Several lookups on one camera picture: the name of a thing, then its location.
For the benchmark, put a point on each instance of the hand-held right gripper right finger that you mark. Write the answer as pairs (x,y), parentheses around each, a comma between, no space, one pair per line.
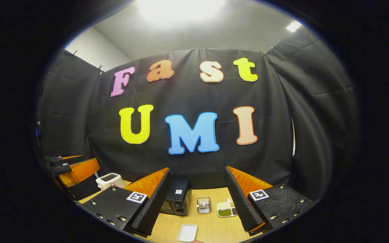
(240,206)

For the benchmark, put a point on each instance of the white rectangular tray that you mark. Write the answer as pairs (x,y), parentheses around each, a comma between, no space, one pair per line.
(187,233)

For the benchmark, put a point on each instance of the black electric oven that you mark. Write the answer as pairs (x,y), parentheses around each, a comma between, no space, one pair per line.
(178,199)

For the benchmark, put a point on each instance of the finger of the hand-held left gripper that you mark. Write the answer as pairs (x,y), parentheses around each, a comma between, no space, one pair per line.
(61,160)
(79,170)

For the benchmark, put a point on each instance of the ceiling light panel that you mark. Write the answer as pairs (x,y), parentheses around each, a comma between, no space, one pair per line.
(181,8)
(293,26)

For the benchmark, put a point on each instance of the white toaster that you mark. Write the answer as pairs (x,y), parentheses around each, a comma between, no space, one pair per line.
(109,180)

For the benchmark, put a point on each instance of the black backdrop cloth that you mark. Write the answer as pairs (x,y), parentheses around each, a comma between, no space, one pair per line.
(187,98)

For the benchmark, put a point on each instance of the white divided bean dish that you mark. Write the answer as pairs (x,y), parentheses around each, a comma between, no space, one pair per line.
(225,211)

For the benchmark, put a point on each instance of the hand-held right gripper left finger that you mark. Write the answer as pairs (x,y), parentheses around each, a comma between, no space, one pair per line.
(152,209)

